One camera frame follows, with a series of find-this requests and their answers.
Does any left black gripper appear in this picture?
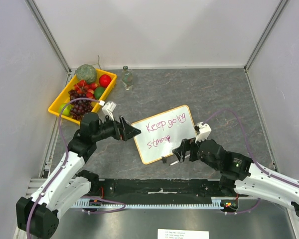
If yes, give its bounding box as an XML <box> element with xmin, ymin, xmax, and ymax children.
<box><xmin>92</xmin><ymin>113</ymin><xmax>141</xmax><ymax>141</ymax></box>

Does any pink capped whiteboard marker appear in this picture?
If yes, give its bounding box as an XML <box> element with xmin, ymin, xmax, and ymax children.
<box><xmin>170</xmin><ymin>155</ymin><xmax>190</xmax><ymax>166</ymax></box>

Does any wood framed whiteboard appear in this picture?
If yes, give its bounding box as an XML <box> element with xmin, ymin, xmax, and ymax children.
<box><xmin>132</xmin><ymin>105</ymin><xmax>196</xmax><ymax>165</ymax></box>

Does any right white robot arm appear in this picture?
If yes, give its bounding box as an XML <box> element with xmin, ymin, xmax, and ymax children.
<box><xmin>172</xmin><ymin>138</ymin><xmax>299</xmax><ymax>217</ymax></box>

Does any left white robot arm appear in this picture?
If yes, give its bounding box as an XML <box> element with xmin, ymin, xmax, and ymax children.
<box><xmin>16</xmin><ymin>112</ymin><xmax>141</xmax><ymax>239</ymax></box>

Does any dark green lime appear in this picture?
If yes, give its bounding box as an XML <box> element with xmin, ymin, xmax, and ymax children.
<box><xmin>94</xmin><ymin>86</ymin><xmax>105</xmax><ymax>100</ymax></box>

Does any clear glass bottle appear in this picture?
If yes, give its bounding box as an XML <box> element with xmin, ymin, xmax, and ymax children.
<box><xmin>121</xmin><ymin>65</ymin><xmax>133</xmax><ymax>90</ymax></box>

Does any purple grape bunch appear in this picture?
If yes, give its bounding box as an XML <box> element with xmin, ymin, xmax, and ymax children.
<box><xmin>68</xmin><ymin>90</ymin><xmax>93</xmax><ymax>120</ymax></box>

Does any red apple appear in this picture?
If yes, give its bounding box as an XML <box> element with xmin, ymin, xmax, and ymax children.
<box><xmin>99</xmin><ymin>74</ymin><xmax>112</xmax><ymax>88</ymax></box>

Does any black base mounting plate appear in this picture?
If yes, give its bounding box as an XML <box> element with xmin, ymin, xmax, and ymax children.
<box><xmin>88</xmin><ymin>179</ymin><xmax>237</xmax><ymax>198</ymax></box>

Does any red strawberry cluster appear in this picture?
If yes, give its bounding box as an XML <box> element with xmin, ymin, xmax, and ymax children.
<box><xmin>73</xmin><ymin>80</ymin><xmax>98</xmax><ymax>99</ymax></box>

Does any light green apple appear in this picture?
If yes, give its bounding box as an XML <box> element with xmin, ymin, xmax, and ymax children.
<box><xmin>58</xmin><ymin>103</ymin><xmax>72</xmax><ymax>117</ymax></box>

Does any green melon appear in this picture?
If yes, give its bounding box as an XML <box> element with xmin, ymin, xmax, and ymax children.
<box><xmin>75</xmin><ymin>64</ymin><xmax>97</xmax><ymax>84</ymax></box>

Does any white paper label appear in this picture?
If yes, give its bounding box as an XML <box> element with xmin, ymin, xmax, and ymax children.
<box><xmin>157</xmin><ymin>229</ymin><xmax>210</xmax><ymax>239</ymax></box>

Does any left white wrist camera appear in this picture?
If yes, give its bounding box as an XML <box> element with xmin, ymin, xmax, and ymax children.
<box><xmin>99</xmin><ymin>101</ymin><xmax>117</xmax><ymax>120</ymax></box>

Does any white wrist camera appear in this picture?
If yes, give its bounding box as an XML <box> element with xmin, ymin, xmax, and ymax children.
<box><xmin>99</xmin><ymin>101</ymin><xmax>117</xmax><ymax>120</ymax></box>
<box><xmin>194</xmin><ymin>122</ymin><xmax>212</xmax><ymax>143</ymax></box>

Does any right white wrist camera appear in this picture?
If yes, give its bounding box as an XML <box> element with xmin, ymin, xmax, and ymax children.
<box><xmin>194</xmin><ymin>122</ymin><xmax>212</xmax><ymax>143</ymax></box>

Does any grey slotted cable duct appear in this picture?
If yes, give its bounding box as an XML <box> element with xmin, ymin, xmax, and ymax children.
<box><xmin>71</xmin><ymin>198</ymin><xmax>238</xmax><ymax>210</ymax></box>

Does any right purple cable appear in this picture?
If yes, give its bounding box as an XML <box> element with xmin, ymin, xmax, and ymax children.
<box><xmin>204</xmin><ymin>109</ymin><xmax>299</xmax><ymax>215</ymax></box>

